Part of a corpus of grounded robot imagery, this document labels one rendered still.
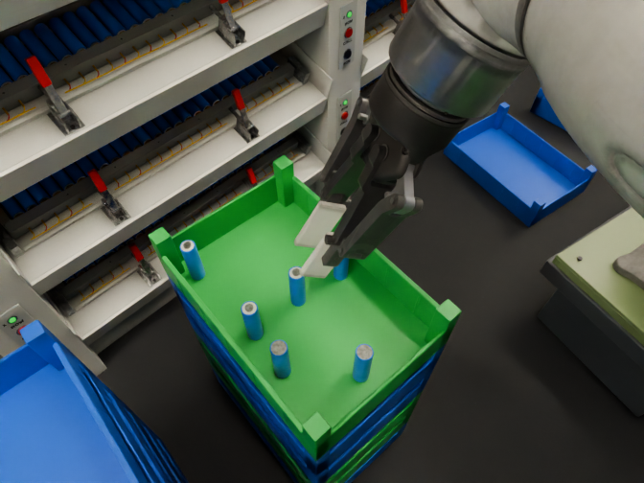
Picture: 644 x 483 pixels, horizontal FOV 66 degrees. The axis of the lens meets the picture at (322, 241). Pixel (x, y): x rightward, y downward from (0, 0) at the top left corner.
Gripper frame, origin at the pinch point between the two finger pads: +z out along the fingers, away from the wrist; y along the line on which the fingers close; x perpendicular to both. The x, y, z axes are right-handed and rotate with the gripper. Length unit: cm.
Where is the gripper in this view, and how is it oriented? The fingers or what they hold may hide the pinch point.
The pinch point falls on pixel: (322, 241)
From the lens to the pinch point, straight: 51.9
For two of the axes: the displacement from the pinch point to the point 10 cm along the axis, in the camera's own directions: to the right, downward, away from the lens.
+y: -1.8, -8.0, 5.7
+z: -4.2, 5.9, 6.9
